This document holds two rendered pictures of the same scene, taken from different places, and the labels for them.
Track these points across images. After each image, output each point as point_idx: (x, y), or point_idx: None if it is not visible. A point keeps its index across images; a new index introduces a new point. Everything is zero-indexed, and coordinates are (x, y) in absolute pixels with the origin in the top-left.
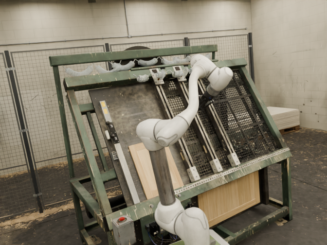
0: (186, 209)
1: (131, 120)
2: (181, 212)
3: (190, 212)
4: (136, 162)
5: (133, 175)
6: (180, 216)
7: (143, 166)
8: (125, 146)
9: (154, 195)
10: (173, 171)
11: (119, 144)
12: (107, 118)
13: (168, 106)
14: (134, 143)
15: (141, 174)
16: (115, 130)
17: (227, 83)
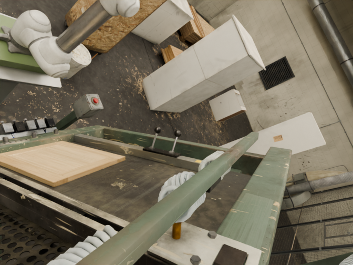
0: (47, 25)
1: (150, 180)
2: (47, 37)
3: (44, 16)
4: (99, 151)
5: (95, 149)
6: (50, 33)
7: (85, 152)
8: (130, 159)
9: (51, 143)
10: (16, 160)
11: (139, 149)
12: (187, 158)
13: (69, 210)
14: (117, 164)
15: (83, 148)
16: (161, 152)
17: None
